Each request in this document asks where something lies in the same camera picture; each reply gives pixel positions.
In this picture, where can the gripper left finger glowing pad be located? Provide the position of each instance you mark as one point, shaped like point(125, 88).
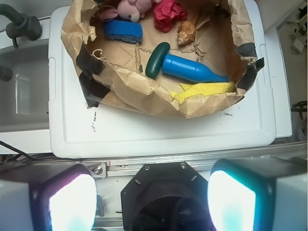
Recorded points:
point(47, 197)

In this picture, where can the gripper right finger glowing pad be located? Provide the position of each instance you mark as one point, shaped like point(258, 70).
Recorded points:
point(259, 194)

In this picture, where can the dark green plastic pickle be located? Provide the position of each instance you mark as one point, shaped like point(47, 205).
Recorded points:
point(156, 60)

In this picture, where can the white plastic tray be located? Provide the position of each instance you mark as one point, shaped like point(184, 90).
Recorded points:
point(78, 131)

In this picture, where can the white sink basin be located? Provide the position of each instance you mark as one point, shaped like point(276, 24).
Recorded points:
point(24, 98)

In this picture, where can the yellow knitted cloth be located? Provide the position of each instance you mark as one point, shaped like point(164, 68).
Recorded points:
point(205, 89)

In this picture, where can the blue plastic bottle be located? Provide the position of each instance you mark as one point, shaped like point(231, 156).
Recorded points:
point(190, 70)

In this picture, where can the crumpled brown paper liner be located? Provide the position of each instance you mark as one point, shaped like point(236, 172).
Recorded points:
point(112, 72)

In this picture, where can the dark grey faucet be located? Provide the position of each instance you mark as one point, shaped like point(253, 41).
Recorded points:
point(21, 25)

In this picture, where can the brown toy seashell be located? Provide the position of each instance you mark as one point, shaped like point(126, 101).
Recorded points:
point(187, 30)

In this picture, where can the blue sponge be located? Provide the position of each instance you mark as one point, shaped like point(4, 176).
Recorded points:
point(123, 30)

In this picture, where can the red crumpled tissue paper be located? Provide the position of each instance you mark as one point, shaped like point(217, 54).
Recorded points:
point(166, 13)

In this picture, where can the pink plush toy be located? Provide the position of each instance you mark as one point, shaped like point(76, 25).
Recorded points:
point(129, 10)

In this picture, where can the aluminium frame rail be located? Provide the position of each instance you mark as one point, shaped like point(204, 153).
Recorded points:
point(204, 161)

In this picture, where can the black octagonal mount plate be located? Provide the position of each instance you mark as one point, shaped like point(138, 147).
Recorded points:
point(166, 197)

